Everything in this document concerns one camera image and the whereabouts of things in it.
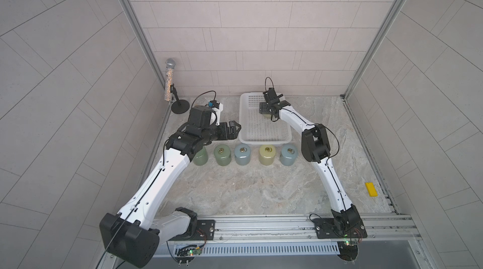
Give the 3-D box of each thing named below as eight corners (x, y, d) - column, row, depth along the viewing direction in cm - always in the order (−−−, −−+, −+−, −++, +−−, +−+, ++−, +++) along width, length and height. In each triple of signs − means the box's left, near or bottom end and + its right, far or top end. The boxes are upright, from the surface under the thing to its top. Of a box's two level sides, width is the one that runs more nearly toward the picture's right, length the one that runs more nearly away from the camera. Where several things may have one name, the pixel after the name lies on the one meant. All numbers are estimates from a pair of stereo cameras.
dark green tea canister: (215, 166, 90) (212, 158, 83) (217, 153, 94) (214, 144, 87) (230, 166, 90) (229, 158, 83) (231, 153, 94) (230, 144, 87)
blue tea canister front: (234, 165, 90) (233, 157, 83) (235, 151, 95) (234, 143, 88) (250, 165, 90) (250, 157, 83) (250, 151, 95) (250, 143, 88)
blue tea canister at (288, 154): (280, 165, 90) (282, 157, 83) (278, 151, 95) (281, 142, 88) (295, 165, 90) (299, 157, 83) (293, 151, 95) (296, 142, 88)
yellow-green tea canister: (259, 165, 90) (260, 157, 83) (259, 153, 94) (259, 144, 87) (274, 165, 90) (276, 157, 83) (273, 153, 94) (275, 144, 87)
